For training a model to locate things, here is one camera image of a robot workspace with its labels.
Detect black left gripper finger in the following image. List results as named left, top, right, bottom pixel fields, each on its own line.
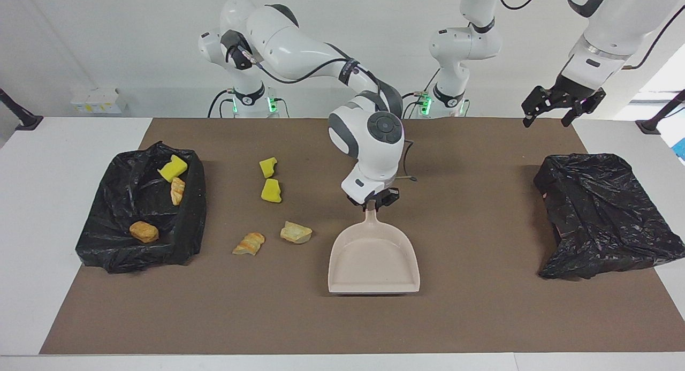
left=560, top=88, right=607, bottom=128
left=522, top=85, right=558, bottom=128

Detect beige plastic dustpan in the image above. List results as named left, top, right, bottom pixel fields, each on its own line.
left=328, top=208, right=421, bottom=294

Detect pale bread piece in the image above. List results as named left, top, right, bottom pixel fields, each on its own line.
left=280, top=221, right=314, bottom=245

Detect large yellow sponge piece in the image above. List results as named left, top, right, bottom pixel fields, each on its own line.
left=261, top=178, right=283, bottom=204

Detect green and yellow sponge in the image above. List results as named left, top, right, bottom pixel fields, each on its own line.
left=157, top=155, right=189, bottom=183

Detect brown bread roll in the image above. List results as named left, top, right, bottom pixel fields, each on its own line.
left=129, top=221, right=160, bottom=244

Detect black bag lined bin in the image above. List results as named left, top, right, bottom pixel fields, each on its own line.
left=533, top=153, right=685, bottom=281
left=74, top=141, right=208, bottom=274

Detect brown table mat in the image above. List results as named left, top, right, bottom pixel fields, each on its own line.
left=40, top=118, right=685, bottom=355

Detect black camera stand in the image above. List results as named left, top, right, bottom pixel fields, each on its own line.
left=0, top=88, right=44, bottom=131
left=635, top=89, right=685, bottom=135

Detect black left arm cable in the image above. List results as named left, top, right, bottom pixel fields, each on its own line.
left=495, top=0, right=685, bottom=71

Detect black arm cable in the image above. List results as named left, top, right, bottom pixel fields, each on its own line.
left=495, top=0, right=685, bottom=71
left=235, top=44, right=419, bottom=182

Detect black base power cable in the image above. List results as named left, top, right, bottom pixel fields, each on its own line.
left=400, top=69, right=431, bottom=119
left=208, top=89, right=237, bottom=118

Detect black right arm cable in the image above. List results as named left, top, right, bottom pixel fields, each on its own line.
left=235, top=44, right=419, bottom=182

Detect white wall boxes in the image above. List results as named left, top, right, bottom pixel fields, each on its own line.
left=70, top=87, right=129, bottom=115

